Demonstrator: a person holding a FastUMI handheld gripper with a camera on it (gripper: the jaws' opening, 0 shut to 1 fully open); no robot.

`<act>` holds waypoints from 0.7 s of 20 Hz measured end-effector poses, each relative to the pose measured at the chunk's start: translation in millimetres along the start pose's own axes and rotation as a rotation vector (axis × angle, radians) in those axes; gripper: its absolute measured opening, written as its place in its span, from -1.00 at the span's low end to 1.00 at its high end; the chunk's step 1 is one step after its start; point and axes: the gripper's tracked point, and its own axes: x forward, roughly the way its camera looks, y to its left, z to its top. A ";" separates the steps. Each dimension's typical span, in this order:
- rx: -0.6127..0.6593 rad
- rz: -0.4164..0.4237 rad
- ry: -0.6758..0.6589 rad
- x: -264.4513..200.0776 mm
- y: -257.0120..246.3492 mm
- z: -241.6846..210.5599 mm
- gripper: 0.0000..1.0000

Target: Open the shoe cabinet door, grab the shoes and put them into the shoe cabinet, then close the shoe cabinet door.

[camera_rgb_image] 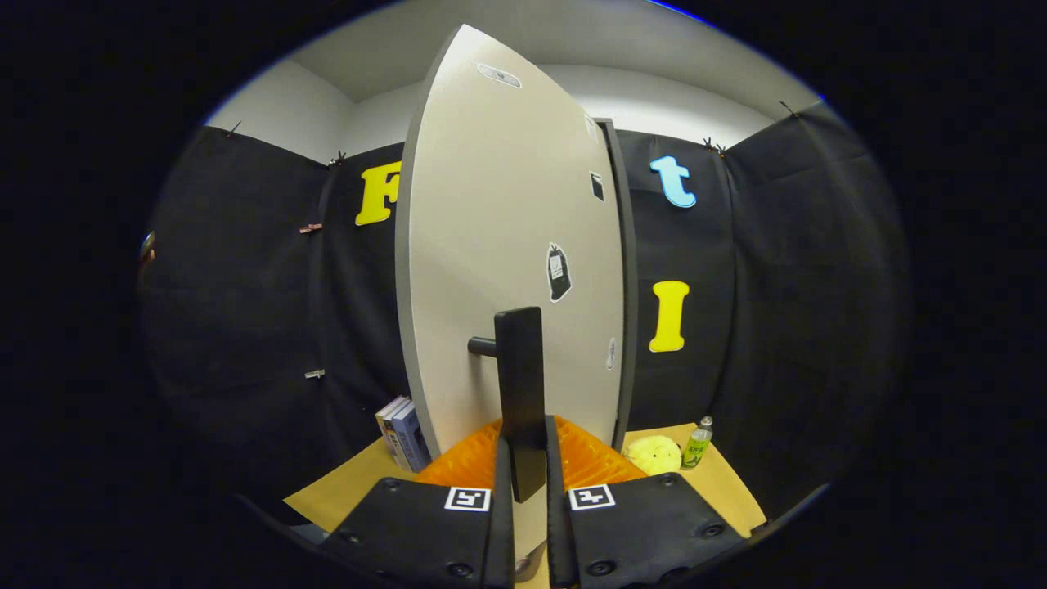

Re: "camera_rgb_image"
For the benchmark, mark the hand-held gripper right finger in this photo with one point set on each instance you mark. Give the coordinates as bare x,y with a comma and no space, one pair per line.
559,532

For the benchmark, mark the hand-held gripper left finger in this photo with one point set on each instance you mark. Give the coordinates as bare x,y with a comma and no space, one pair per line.
503,523

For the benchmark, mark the grey shoe cabinet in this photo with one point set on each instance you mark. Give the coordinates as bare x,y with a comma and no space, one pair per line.
628,286

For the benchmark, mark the beige shoe cabinet door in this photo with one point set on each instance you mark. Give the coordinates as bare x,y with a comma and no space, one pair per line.
491,245

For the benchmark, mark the yellow plush toy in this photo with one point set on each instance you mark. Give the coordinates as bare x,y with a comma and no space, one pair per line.
654,455

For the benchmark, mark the blue book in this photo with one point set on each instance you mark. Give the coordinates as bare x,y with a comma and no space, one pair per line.
411,442

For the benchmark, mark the green drink bottle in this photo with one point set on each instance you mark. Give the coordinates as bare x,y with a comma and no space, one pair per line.
697,448

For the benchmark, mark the black backdrop cloth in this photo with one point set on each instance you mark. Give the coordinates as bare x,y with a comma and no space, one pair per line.
777,286

